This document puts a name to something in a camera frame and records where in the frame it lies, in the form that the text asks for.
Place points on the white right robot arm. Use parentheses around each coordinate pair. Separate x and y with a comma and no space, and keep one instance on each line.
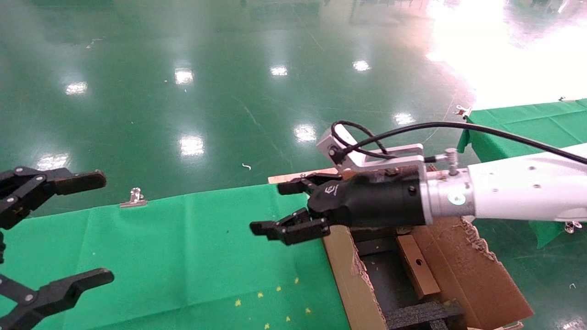
(518,188)

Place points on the black foam bar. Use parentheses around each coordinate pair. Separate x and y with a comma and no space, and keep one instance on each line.
(376,246)

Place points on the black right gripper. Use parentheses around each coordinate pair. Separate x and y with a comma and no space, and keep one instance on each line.
(371,201)

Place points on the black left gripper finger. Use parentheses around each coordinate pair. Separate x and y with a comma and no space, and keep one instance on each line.
(55,181)
(59,293)

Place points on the small brown cardboard box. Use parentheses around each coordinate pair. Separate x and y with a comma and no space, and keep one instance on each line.
(419,270)

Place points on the large open cardboard carton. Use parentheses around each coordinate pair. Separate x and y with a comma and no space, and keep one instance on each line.
(467,266)

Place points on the silver binder clip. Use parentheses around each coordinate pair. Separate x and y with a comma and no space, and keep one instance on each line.
(134,199)
(462,110)
(563,99)
(571,225)

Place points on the black foam strip insert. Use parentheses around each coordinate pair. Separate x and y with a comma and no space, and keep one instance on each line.
(417,315)

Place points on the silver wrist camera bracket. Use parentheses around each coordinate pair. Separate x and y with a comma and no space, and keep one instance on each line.
(330,146)

